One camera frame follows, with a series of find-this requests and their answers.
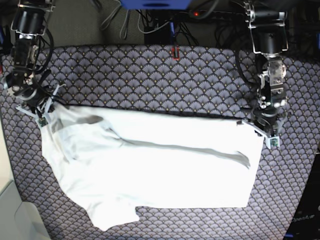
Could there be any black power strip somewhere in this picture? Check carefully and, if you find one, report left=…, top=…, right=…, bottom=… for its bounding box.
left=188, top=10, right=245, bottom=21

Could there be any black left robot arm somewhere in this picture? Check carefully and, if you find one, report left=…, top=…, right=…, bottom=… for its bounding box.
left=243, top=0, right=289, bottom=149

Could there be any white T-shirt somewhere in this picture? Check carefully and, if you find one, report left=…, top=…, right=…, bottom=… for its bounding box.
left=40, top=104, right=264, bottom=231

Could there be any white plastic bin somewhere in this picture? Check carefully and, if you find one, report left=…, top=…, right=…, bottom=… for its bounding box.
left=0, top=180, right=50, bottom=240

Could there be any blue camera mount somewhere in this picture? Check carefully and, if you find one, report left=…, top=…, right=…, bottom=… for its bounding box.
left=121, top=0, right=191, bottom=10

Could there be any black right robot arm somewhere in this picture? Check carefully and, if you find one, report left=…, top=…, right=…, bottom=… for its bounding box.
left=3, top=0, right=61, bottom=128

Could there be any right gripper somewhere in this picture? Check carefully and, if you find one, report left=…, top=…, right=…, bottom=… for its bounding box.
left=2, top=74, right=65, bottom=128

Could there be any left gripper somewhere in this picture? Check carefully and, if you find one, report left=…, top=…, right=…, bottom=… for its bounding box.
left=236, top=106, right=288, bottom=149

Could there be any patterned purple tablecloth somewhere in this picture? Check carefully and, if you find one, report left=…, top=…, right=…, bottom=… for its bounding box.
left=0, top=45, right=320, bottom=240

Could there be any black box under table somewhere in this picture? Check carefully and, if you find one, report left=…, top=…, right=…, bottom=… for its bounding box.
left=144, top=24, right=173, bottom=45

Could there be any red black table clamp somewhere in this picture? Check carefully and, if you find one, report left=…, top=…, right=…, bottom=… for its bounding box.
left=171, top=46, right=180, bottom=61

